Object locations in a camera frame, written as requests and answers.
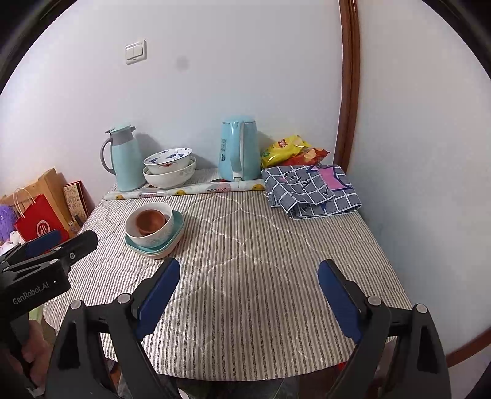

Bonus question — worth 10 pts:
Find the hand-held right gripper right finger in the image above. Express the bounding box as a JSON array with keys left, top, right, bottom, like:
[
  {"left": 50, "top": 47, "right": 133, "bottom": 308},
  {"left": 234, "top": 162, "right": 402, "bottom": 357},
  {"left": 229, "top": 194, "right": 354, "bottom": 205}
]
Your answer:
[{"left": 318, "top": 259, "right": 452, "bottom": 399}]

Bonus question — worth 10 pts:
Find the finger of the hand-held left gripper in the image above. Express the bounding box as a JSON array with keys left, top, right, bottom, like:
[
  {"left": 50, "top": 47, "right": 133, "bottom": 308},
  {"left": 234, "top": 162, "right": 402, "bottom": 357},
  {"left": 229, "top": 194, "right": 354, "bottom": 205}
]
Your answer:
[
  {"left": 0, "top": 229, "right": 63, "bottom": 265},
  {"left": 0, "top": 230, "right": 99, "bottom": 277}
]

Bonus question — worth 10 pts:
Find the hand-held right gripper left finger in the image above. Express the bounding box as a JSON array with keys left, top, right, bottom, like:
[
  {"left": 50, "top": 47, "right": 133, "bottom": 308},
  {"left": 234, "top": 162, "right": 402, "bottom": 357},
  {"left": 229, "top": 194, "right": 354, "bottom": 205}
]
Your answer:
[{"left": 46, "top": 257, "right": 182, "bottom": 399}]

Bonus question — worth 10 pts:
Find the light green plate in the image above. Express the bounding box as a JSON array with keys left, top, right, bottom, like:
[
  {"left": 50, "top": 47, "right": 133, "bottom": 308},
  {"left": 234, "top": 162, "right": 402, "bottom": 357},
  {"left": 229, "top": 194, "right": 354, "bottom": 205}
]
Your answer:
[{"left": 128, "top": 241, "right": 182, "bottom": 260}]

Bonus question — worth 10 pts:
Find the white bowl with floral pattern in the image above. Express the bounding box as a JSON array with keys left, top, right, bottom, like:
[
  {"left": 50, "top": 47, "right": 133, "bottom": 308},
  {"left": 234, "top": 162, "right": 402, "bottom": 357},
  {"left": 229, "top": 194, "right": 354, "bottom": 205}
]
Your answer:
[{"left": 125, "top": 202, "right": 174, "bottom": 248}]

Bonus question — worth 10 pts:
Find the blue square plate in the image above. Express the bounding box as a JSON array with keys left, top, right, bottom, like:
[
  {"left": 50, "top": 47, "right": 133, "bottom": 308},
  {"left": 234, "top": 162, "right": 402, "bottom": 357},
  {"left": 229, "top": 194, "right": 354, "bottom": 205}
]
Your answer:
[{"left": 125, "top": 210, "right": 185, "bottom": 254}]

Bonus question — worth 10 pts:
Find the brown bowl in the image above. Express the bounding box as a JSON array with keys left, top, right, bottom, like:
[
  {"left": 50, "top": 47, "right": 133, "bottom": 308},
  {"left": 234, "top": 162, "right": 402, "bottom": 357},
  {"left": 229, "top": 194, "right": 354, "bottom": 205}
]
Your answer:
[{"left": 136, "top": 210, "right": 168, "bottom": 236}]

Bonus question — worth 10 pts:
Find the person's left hand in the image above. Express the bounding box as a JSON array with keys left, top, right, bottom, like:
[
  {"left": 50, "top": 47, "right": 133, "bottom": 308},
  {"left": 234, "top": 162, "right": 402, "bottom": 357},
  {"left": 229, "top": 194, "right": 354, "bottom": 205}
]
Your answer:
[{"left": 7, "top": 318, "right": 53, "bottom": 390}]

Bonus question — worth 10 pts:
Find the red paper bag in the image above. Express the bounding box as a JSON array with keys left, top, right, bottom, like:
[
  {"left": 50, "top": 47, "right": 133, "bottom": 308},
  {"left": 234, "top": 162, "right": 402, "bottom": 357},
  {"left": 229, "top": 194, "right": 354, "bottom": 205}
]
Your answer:
[{"left": 14, "top": 188, "right": 71, "bottom": 243}]

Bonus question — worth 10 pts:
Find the purple plush toy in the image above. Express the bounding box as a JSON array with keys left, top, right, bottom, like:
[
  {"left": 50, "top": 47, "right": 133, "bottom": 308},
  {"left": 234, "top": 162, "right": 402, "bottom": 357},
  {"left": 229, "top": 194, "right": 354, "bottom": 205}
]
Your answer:
[{"left": 0, "top": 204, "right": 20, "bottom": 243}]

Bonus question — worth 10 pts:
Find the brown patterned box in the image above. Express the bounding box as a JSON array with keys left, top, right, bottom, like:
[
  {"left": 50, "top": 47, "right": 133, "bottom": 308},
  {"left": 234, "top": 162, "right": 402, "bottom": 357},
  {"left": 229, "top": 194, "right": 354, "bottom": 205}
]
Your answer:
[{"left": 62, "top": 180, "right": 91, "bottom": 233}]

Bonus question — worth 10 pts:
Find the brown paper bag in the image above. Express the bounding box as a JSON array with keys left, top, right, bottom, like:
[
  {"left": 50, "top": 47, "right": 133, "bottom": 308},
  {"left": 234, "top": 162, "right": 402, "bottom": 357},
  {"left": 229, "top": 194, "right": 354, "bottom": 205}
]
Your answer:
[{"left": 0, "top": 168, "right": 75, "bottom": 227}]

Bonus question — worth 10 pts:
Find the striped quilted table cover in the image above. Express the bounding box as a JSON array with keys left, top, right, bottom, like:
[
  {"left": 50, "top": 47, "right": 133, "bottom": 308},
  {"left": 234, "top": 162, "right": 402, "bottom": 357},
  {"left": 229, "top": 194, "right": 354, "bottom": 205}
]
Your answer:
[{"left": 42, "top": 167, "right": 414, "bottom": 383}]

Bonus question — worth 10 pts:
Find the light blue thermos jug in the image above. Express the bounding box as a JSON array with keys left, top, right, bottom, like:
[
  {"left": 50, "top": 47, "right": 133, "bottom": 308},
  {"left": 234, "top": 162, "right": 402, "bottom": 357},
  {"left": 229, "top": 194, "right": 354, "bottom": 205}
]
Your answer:
[{"left": 100, "top": 123, "right": 146, "bottom": 192}]

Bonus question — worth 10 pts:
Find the rolled fruit-print plastic sheet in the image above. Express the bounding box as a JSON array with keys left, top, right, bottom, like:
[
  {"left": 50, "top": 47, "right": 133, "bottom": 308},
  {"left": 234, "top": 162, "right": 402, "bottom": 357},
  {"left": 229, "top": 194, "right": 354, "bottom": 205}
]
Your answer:
[{"left": 104, "top": 182, "right": 266, "bottom": 201}]

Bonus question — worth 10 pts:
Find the grey checked cloth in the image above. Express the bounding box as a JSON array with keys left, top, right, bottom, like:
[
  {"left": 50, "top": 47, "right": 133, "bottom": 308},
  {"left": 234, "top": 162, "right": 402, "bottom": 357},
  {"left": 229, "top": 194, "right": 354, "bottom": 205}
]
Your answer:
[{"left": 261, "top": 164, "right": 362, "bottom": 220}]

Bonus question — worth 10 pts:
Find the large white bowl grey pattern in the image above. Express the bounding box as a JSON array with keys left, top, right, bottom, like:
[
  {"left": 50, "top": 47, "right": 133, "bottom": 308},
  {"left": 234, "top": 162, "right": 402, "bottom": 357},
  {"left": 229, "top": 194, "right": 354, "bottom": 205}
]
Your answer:
[{"left": 142, "top": 157, "right": 197, "bottom": 189}]

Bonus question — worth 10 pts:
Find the white bowl with red print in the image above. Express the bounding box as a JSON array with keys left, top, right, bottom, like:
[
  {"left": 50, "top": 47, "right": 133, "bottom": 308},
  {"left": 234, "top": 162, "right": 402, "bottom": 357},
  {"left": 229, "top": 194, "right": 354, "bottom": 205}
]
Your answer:
[{"left": 143, "top": 147, "right": 193, "bottom": 176}]

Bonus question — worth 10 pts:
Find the red snack bag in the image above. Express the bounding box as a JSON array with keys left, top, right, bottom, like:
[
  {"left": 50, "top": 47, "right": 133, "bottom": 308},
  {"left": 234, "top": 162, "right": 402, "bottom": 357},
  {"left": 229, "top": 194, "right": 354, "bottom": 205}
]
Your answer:
[{"left": 292, "top": 148, "right": 331, "bottom": 166}]

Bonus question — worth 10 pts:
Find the yellow snack bag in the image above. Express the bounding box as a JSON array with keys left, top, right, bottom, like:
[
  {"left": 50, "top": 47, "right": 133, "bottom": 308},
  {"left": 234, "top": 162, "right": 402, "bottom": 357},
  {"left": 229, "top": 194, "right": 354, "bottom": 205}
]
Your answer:
[{"left": 261, "top": 135, "right": 312, "bottom": 169}]

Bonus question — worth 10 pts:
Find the light blue electric kettle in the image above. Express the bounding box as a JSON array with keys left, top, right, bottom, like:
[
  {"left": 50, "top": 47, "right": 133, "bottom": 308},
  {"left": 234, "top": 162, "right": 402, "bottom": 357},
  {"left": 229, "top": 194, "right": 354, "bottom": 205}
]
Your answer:
[{"left": 218, "top": 116, "right": 262, "bottom": 182}]

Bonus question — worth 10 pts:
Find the white wall light switch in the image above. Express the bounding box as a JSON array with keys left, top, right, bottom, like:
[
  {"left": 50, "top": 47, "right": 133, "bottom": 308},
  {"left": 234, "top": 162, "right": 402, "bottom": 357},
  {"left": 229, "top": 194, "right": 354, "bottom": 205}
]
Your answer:
[{"left": 124, "top": 38, "right": 148, "bottom": 66}]

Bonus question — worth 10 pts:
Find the brown wooden door frame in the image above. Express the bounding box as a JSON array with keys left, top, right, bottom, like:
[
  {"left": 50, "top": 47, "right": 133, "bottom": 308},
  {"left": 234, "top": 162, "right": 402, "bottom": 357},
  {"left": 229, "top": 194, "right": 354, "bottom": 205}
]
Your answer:
[{"left": 333, "top": 0, "right": 361, "bottom": 174}]

